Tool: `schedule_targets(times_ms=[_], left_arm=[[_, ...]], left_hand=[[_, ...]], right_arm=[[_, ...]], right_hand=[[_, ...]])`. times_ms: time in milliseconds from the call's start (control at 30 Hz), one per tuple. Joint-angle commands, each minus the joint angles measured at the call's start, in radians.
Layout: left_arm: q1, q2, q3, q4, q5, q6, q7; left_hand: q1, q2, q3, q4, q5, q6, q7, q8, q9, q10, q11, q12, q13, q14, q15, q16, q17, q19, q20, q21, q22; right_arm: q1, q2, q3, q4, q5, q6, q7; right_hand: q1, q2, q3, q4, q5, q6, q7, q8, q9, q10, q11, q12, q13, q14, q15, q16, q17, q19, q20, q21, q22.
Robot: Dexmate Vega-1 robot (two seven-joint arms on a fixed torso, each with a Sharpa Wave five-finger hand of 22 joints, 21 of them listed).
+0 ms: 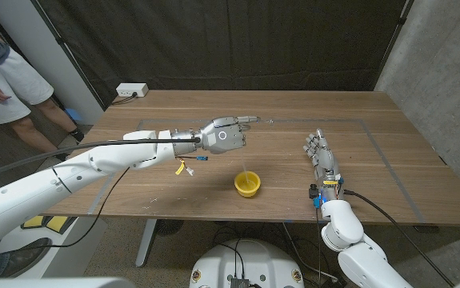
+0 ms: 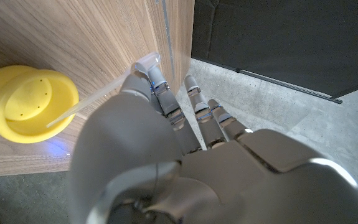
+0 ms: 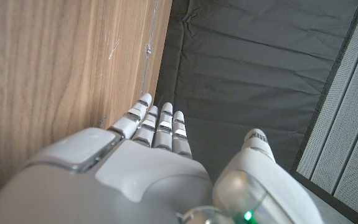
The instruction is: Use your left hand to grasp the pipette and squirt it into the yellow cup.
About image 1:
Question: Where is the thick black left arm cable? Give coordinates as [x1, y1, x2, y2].
[0, 137, 201, 186]

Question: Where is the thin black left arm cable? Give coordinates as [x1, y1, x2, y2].
[0, 166, 131, 258]

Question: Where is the clear plastic pipette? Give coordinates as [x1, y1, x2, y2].
[238, 146, 251, 183]

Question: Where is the black fabric backdrop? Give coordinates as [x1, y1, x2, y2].
[29, 0, 414, 110]

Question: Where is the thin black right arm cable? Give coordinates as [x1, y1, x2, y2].
[314, 206, 324, 281]

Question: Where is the small blue object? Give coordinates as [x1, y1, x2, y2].
[65, 108, 84, 123]

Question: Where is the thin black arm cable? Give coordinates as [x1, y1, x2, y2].
[0, 166, 131, 258]
[314, 206, 324, 281]

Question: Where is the person in white shorts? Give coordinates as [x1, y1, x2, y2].
[0, 0, 86, 162]

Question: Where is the yellow plastic cup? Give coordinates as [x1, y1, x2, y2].
[234, 170, 262, 198]

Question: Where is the grey metal table leg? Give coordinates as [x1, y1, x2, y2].
[134, 218, 158, 268]

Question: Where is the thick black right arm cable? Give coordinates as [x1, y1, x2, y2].
[343, 189, 457, 287]

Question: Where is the dark round grille object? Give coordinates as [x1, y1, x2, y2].
[155, 218, 185, 238]

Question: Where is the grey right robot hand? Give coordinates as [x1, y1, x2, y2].
[302, 127, 341, 183]

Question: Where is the black power strip cord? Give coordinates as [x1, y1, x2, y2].
[111, 91, 138, 106]

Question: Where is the black torso cable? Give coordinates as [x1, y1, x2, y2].
[215, 239, 247, 279]

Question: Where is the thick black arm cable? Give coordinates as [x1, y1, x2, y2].
[0, 137, 201, 186]
[343, 189, 457, 287]

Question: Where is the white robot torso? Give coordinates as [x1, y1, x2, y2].
[189, 238, 306, 288]

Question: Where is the white power strip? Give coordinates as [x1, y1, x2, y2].
[115, 82, 150, 98]

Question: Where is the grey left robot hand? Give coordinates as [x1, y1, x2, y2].
[199, 115, 262, 155]

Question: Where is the black shoe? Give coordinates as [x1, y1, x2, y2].
[0, 238, 51, 279]

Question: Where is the black floor cable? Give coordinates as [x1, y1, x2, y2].
[280, 222, 339, 282]

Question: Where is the black backdrop stand pole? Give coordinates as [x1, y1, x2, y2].
[30, 0, 107, 111]
[373, 0, 415, 91]

